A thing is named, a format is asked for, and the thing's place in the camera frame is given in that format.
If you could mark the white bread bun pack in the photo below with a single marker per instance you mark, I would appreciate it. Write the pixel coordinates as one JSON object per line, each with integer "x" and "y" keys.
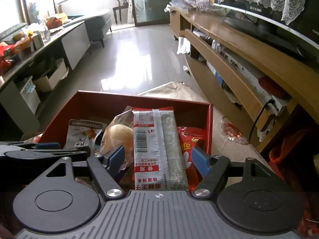
{"x": 120, "y": 132}

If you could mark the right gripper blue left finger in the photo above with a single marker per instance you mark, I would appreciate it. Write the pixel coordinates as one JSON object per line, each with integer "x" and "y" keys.
{"x": 112, "y": 161}

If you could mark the silver foil snack pouch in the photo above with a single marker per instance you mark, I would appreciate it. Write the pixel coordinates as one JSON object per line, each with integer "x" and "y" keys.
{"x": 83, "y": 133}

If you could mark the black television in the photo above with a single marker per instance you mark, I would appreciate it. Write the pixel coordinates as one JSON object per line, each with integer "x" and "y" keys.
{"x": 299, "y": 39}

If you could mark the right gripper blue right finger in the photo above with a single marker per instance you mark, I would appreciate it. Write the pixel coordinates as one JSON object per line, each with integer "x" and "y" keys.
{"x": 209, "y": 165}

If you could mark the wooden TV console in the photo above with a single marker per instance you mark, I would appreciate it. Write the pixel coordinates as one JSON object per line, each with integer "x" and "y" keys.
{"x": 234, "y": 97}

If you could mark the dark grey sideboard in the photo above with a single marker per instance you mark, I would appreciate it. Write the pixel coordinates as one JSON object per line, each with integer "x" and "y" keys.
{"x": 21, "y": 103}

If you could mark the grey sofa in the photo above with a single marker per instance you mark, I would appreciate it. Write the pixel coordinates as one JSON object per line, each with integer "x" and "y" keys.
{"x": 97, "y": 27}

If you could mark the white storage box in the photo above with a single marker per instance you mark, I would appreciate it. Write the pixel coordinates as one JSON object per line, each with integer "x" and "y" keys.
{"x": 49, "y": 80}

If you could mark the red cardboard box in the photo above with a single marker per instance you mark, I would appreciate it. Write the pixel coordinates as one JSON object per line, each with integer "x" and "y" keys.
{"x": 103, "y": 107}

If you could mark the red white long snack pack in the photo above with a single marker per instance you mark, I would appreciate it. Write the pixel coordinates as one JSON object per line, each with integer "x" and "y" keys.
{"x": 158, "y": 160}

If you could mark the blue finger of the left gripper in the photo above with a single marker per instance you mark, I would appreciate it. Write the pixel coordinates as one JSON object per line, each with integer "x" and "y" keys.
{"x": 16, "y": 152}
{"x": 18, "y": 146}

